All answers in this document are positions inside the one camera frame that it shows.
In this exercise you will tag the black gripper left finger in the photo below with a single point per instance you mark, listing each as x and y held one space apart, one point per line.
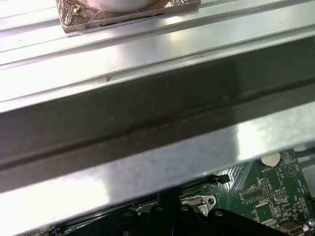
147 221

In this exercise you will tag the round coin battery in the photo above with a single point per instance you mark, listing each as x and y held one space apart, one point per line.
270 159

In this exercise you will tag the silver USB port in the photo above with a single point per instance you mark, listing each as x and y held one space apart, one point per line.
292 229

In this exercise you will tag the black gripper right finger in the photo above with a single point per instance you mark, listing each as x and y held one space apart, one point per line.
221 223

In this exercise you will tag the black open PC case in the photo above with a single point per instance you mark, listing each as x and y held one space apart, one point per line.
157 115

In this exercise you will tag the green motherboard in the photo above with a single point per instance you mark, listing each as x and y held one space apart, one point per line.
270 204

